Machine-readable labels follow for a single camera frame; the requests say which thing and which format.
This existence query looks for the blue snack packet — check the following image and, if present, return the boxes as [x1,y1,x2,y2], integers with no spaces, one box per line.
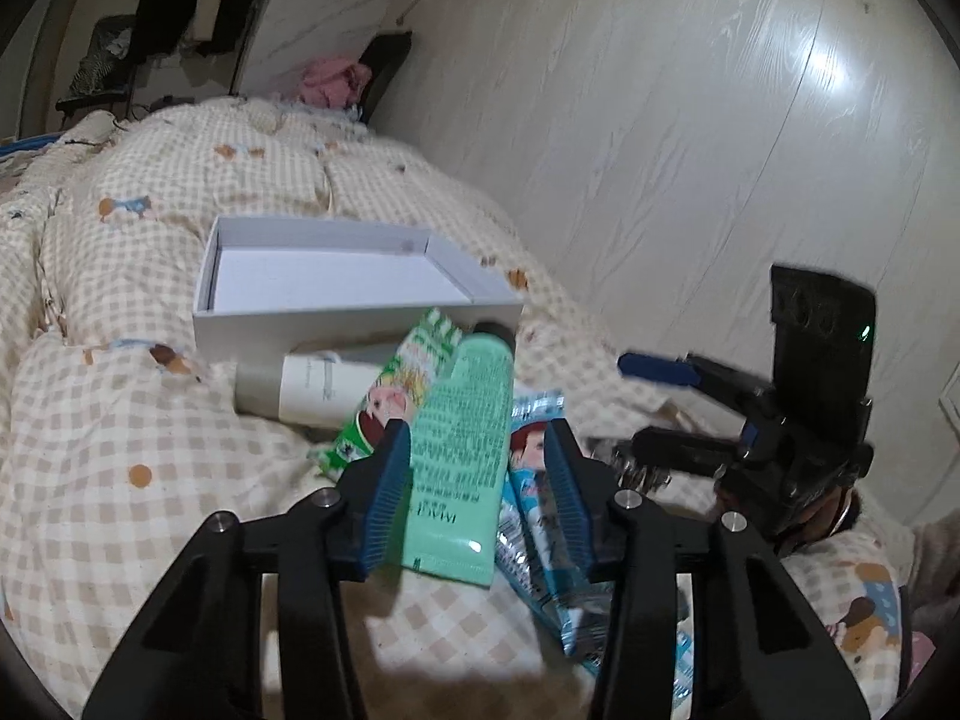
[494,502,695,718]
[494,390,612,674]

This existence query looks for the green hand cream tube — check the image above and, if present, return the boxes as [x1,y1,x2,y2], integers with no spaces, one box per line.
[398,320,516,587]

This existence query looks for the green cartoon candy packet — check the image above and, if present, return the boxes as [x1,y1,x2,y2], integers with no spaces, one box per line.
[309,309,462,481]

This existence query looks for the white body lotion tube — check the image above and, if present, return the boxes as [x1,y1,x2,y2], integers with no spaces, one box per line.
[235,344,395,431]

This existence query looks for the person's right hand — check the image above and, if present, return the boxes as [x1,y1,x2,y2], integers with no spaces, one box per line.
[797,486,856,544]

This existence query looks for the beige checkered duvet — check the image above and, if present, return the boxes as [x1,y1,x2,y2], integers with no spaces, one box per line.
[0,94,913,720]

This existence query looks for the white cardboard box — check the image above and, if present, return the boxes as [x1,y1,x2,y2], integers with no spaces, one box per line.
[192,216,524,362]

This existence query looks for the black headboard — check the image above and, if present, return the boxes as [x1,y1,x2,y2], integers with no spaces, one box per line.
[358,31,413,124]

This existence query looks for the pink clothes pile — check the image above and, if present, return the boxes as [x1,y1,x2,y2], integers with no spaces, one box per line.
[298,57,373,109]

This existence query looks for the black chair with clothes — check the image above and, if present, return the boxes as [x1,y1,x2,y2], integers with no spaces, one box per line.
[55,15,135,121]

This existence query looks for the black hanging clothes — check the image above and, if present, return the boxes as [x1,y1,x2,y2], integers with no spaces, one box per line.
[128,0,256,60]

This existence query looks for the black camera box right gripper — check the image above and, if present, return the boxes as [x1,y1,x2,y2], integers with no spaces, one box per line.
[771,263,877,449]

